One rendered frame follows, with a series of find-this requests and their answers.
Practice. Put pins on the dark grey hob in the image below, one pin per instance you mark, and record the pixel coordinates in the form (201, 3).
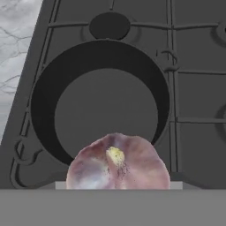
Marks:
(197, 94)

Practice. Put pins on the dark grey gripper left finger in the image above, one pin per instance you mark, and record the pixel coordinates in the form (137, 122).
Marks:
(61, 185)

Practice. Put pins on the dark grey round pot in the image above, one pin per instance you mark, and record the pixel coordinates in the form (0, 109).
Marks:
(103, 100)

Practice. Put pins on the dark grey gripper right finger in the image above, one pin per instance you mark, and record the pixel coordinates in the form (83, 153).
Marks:
(176, 185)

